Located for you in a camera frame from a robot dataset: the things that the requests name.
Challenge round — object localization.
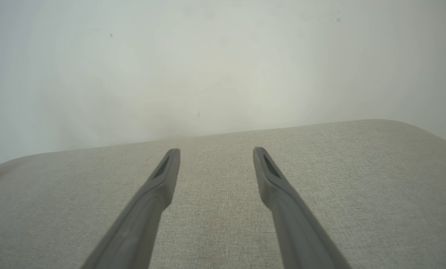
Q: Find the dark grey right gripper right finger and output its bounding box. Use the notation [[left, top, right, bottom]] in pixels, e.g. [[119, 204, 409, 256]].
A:
[[253, 147, 352, 269]]

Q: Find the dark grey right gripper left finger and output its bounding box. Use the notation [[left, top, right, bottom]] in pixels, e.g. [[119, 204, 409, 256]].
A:
[[81, 148, 181, 269]]

